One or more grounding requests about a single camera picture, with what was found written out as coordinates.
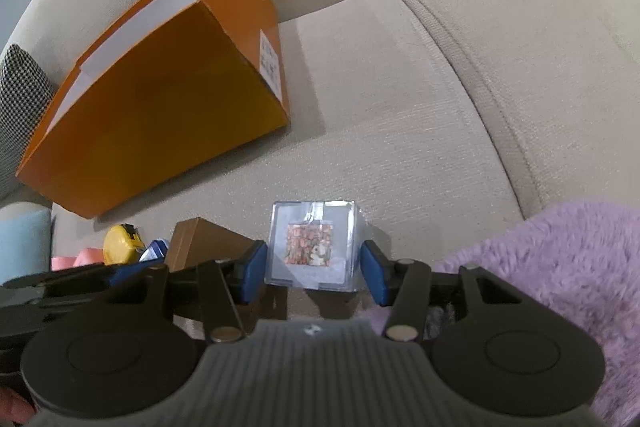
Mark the beige sofa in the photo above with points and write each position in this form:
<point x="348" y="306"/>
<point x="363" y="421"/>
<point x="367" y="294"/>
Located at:
<point x="448" y="121"/>

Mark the pink pump bottle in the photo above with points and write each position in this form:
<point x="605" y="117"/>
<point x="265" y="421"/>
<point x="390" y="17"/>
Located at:
<point x="89" y="256"/>

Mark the person's left hand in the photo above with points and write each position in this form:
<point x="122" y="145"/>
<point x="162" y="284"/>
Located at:
<point x="14" y="408"/>

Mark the yellow tape measure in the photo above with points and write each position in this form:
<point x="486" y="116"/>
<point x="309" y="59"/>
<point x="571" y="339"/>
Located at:
<point x="122" y="245"/>

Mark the pink cylindrical bottle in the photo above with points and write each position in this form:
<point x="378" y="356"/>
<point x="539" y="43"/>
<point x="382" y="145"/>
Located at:
<point x="62" y="263"/>

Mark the houndstooth cushion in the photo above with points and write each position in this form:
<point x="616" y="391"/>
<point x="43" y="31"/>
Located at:
<point x="26" y="93"/>

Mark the light blue cushion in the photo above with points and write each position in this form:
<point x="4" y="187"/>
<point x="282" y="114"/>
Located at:
<point x="25" y="245"/>

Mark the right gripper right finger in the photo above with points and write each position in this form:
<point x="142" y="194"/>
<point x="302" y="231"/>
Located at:
<point x="402" y="286"/>

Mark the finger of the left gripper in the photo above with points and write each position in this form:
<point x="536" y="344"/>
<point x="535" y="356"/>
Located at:
<point x="86" y="278"/>
<point x="123" y="272"/>

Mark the purple fluffy blanket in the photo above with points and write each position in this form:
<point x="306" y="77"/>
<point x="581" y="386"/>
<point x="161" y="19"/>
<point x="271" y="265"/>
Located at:
<point x="543" y="320"/>

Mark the blue flat box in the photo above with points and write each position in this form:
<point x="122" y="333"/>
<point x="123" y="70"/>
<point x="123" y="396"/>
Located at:
<point x="156" y="251"/>

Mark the clear cube box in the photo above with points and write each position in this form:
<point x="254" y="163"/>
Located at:
<point x="316" y="246"/>

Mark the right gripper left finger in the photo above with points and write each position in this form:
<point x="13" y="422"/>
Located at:
<point x="226" y="286"/>

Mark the orange cardboard box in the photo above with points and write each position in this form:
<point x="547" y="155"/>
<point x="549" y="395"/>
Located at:
<point x="170" y="85"/>

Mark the brown cardboard box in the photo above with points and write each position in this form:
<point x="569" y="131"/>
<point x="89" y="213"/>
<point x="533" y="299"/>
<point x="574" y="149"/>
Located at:
<point x="196" y="241"/>

